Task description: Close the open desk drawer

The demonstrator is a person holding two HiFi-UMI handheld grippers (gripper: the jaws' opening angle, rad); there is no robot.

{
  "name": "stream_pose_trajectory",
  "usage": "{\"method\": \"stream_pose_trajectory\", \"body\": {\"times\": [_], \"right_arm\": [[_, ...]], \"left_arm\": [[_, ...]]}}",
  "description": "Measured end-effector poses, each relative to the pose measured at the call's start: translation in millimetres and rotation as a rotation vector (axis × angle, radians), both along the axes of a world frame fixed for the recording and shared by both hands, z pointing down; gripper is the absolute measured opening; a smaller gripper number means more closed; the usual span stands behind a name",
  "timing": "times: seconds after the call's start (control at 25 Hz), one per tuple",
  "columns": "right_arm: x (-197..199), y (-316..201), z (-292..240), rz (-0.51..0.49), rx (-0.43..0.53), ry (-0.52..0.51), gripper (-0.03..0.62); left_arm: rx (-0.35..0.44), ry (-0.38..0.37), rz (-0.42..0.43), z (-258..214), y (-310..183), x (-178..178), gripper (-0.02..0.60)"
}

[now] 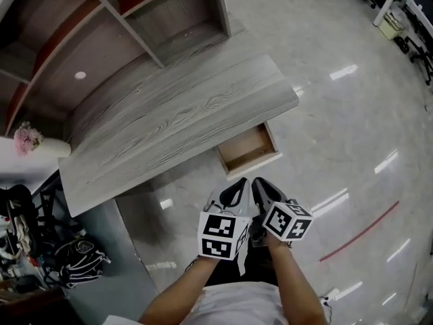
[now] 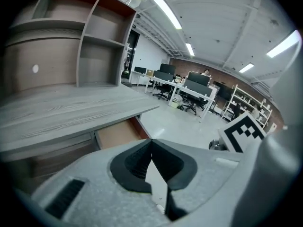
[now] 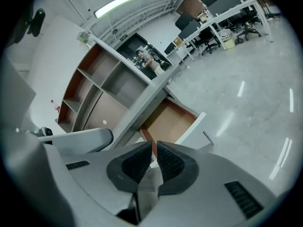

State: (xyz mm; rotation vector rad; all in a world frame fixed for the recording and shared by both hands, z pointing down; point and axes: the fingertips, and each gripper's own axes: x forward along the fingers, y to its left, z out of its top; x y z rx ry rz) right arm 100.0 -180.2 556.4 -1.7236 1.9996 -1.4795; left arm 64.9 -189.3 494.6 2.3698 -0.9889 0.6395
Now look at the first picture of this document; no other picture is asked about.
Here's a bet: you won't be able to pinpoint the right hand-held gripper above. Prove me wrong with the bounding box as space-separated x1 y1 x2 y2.
249 177 314 248

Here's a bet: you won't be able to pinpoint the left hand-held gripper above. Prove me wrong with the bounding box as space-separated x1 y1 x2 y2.
197 177 253 260

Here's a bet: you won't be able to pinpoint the wooden drawer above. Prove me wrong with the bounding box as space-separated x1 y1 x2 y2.
216 121 283 179

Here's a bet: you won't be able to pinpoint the person's left forearm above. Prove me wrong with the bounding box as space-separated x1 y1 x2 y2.
138 257 221 325

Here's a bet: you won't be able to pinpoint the person's right forearm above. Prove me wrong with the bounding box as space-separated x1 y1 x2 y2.
267 238 331 325

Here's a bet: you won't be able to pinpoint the grey wooden desk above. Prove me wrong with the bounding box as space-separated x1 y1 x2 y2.
0 0 300 218

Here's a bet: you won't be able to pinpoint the grey wooden shelf unit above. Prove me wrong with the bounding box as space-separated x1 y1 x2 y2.
0 0 235 138

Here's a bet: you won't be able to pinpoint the person's black trousers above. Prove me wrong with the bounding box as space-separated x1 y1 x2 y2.
209 254 280 288

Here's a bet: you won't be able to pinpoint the red floor tape strip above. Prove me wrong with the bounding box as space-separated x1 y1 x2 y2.
317 200 401 263

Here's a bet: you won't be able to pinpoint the person's white shirt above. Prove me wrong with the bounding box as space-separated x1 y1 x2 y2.
108 280 326 325

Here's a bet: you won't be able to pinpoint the black white striped backpack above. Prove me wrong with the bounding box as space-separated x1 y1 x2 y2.
50 237 112 289

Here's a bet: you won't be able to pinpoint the beige storage box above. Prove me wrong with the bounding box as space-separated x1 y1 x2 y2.
377 12 407 41

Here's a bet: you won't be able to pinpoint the pink flower bouquet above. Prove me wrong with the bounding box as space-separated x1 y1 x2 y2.
13 121 44 158

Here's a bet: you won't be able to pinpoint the beige cloth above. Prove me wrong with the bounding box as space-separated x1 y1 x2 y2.
9 211 32 261

